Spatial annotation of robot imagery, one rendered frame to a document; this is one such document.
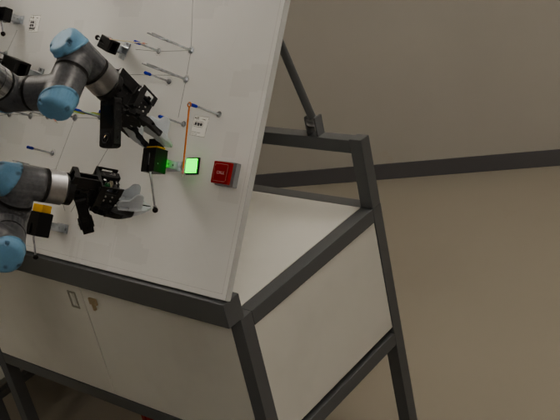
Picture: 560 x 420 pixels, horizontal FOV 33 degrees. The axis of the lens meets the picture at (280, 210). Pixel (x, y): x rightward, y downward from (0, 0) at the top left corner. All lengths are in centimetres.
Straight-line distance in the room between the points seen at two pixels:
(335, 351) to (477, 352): 90
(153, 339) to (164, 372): 10
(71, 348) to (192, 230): 75
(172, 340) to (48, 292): 48
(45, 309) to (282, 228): 74
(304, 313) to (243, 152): 46
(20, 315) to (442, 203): 208
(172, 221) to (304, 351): 47
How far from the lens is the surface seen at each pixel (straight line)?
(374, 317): 263
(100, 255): 242
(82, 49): 205
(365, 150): 247
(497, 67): 435
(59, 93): 199
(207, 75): 227
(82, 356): 280
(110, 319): 257
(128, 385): 269
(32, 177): 207
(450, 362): 327
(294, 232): 249
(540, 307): 351
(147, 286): 228
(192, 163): 223
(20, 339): 304
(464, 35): 431
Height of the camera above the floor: 192
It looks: 25 degrees down
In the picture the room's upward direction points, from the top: 13 degrees counter-clockwise
